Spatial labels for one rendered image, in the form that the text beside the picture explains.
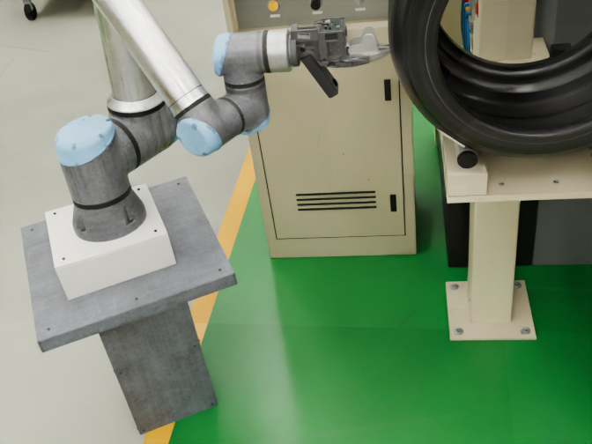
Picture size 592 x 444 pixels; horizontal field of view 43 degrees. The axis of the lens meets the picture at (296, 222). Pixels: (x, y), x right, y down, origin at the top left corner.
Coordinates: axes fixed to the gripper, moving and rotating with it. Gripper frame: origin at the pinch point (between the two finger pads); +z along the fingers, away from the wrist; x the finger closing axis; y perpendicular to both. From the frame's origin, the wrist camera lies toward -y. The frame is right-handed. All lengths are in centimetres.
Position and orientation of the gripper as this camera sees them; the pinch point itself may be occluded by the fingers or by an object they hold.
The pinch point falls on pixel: (387, 53)
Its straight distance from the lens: 162.2
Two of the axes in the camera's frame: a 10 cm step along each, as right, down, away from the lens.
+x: 1.0, -6.3, 7.7
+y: -1.2, -7.8, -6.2
